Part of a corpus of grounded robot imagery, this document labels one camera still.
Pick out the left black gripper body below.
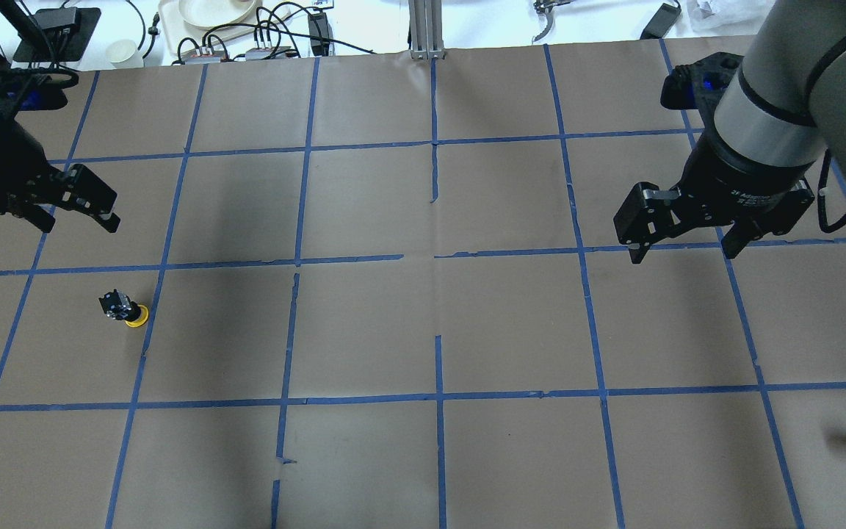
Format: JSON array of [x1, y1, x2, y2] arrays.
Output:
[[0, 121, 63, 217]]

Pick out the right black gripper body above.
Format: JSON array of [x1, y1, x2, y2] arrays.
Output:
[[673, 135, 814, 235]]

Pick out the yellow push button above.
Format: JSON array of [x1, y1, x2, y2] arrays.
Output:
[[98, 289, 150, 328]]

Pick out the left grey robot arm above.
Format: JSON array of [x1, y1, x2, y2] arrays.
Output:
[[0, 69, 120, 232]]

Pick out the black stand base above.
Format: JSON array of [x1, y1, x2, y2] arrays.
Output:
[[10, 7, 103, 63]]

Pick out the white paper cup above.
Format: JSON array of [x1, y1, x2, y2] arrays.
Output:
[[105, 39, 144, 69]]

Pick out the black power adapter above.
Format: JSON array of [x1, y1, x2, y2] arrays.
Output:
[[639, 1, 682, 40]]

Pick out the white plate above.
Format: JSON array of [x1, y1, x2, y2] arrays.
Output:
[[177, 0, 258, 29]]

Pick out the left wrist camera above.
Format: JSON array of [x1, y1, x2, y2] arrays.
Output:
[[0, 69, 79, 111]]

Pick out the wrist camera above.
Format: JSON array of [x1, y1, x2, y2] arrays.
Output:
[[660, 51, 743, 111], [0, 69, 79, 111]]

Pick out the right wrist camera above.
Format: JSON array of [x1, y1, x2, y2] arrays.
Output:
[[660, 51, 743, 111]]

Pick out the aluminium frame post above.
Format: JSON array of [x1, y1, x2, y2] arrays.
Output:
[[408, 0, 446, 60]]

